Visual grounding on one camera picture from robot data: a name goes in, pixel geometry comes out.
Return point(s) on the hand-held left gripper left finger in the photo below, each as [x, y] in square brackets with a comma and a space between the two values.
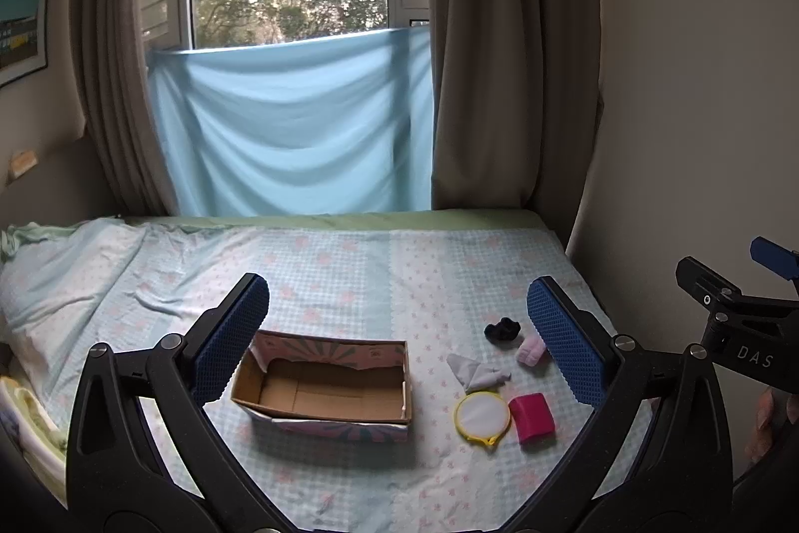
[231, 339]

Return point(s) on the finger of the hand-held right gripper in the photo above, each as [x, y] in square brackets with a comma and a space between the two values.
[702, 283]
[777, 258]

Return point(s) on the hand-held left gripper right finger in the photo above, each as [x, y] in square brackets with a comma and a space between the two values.
[562, 345]

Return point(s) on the magenta towel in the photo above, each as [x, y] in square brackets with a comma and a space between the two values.
[532, 417]

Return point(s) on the grey microfibre cloth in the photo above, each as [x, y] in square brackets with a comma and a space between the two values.
[477, 374]

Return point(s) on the yellow-rimmed round white pad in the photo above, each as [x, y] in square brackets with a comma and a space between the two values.
[482, 416]

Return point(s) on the cardboard box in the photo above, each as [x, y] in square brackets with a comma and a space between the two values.
[324, 395]

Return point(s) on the pale pink soft pouch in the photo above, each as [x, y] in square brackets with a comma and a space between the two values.
[532, 352]

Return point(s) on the person's right hand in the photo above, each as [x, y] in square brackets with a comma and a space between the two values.
[766, 424]

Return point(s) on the black scrunchie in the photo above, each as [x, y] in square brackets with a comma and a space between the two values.
[502, 330]

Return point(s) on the floral checked bed sheet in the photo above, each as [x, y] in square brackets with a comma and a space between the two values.
[349, 277]

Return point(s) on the light blue hanging cloth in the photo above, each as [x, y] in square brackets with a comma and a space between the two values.
[287, 133]

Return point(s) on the pale green folded blanket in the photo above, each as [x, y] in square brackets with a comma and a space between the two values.
[31, 427]

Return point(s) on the brown right curtain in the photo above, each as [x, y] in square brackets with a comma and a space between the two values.
[499, 71]

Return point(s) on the brown curtain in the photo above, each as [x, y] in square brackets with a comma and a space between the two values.
[499, 71]
[118, 71]

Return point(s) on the brown left curtain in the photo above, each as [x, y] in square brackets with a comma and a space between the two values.
[118, 71]

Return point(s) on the small wooden wall block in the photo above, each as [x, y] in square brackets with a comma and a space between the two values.
[23, 163]

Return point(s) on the framed wall picture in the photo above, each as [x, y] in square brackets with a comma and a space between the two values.
[22, 24]

